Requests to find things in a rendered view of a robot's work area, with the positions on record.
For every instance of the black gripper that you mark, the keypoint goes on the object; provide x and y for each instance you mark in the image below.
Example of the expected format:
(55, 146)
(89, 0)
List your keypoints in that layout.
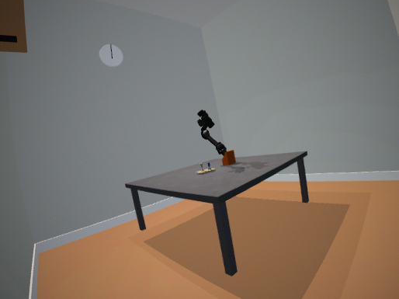
(205, 118)

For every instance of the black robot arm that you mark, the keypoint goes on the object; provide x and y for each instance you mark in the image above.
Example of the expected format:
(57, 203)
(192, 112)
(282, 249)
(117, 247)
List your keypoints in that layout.
(219, 146)

